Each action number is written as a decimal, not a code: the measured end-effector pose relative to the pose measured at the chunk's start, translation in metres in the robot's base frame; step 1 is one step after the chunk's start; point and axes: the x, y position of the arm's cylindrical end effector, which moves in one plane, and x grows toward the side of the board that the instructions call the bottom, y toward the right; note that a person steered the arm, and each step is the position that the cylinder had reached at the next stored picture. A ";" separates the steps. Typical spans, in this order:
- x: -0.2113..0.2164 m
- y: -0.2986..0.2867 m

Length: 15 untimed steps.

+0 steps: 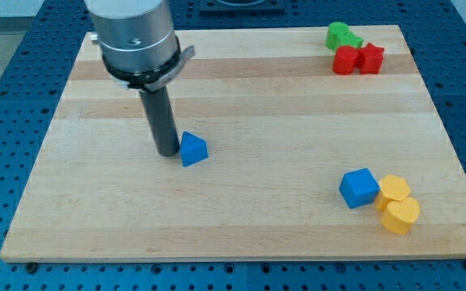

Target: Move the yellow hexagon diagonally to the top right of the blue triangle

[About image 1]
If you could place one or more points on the green star block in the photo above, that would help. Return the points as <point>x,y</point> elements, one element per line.
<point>348,39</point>

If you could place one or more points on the red star block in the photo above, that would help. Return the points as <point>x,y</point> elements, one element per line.
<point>370,59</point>

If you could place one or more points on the blue cube block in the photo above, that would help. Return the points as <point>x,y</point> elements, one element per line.
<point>359,188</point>

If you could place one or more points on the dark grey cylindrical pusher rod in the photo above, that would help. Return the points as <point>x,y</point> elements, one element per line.
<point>161,121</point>

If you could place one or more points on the blue triangle block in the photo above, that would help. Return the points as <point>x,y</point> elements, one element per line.
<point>193,149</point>

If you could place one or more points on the wooden board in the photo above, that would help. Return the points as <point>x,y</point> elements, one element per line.
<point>281,128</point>

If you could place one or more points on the yellow heart block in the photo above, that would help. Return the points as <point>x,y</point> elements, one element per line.
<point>399,216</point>

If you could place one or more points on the green cylinder block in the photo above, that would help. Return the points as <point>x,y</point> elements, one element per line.
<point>335,30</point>

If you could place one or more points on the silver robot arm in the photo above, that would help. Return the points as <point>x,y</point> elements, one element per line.
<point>141,51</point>

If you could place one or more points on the red cylinder block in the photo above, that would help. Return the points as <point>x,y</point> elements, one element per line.
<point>345,60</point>

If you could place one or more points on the yellow hexagon block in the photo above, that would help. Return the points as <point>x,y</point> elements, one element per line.
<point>391,188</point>

